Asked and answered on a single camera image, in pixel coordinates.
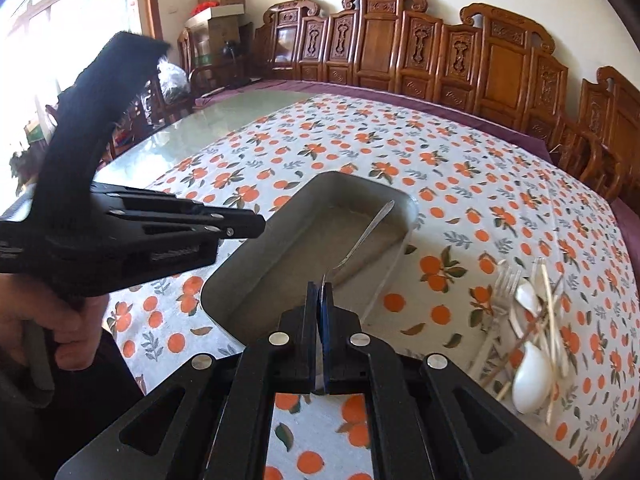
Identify metal fork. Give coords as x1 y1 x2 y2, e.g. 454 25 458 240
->
320 200 395 292

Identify large white plastic spoon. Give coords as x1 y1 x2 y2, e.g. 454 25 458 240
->
512 258 553 414

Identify person's left hand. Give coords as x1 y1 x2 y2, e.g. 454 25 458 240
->
1 274 108 370

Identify grey metal utensil tray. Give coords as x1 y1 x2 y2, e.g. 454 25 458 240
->
201 171 419 344

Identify wooden chopstick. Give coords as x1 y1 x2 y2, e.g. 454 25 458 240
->
480 311 548 388

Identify white plastic fork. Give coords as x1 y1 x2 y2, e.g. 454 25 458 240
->
469 259 523 379

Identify orange print tablecloth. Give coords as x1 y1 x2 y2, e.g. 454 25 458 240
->
105 94 639 479

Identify small white plastic spoon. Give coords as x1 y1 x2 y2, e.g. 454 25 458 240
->
515 278 542 316

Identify stacked cardboard boxes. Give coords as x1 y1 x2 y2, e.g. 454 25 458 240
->
184 0 245 66

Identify purple table cover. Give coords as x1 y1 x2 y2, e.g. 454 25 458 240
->
194 78 640 261

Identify carved wooden chair row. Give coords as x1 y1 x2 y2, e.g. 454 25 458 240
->
177 0 640 201

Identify black velcro strap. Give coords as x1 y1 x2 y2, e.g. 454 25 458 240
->
31 30 173 226

